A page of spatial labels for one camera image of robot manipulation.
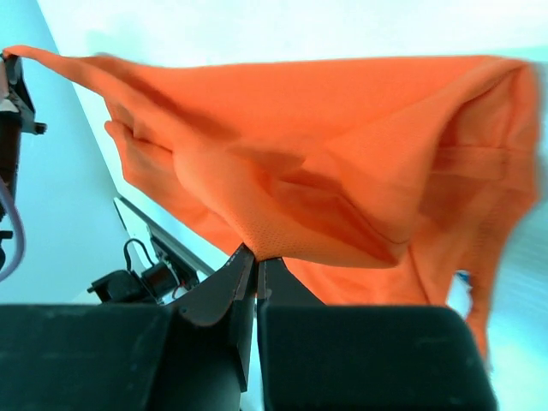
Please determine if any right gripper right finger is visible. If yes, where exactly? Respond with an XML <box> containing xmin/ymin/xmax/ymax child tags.
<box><xmin>257</xmin><ymin>259</ymin><xmax>324</xmax><ymax>410</ymax></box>

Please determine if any orange t shirt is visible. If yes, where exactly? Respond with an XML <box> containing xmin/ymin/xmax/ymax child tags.
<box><xmin>6</xmin><ymin>45</ymin><xmax>541</xmax><ymax>354</ymax></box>

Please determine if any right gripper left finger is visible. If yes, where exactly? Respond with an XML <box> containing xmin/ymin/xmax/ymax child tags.
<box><xmin>171</xmin><ymin>245</ymin><xmax>253</xmax><ymax>392</ymax></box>

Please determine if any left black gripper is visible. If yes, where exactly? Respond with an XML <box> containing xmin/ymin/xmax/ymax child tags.
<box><xmin>1</xmin><ymin>53</ymin><xmax>46</xmax><ymax>200</ymax></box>

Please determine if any aluminium rail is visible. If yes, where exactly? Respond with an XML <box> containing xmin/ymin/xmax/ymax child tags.
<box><xmin>113</xmin><ymin>197</ymin><xmax>220</xmax><ymax>277</ymax></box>

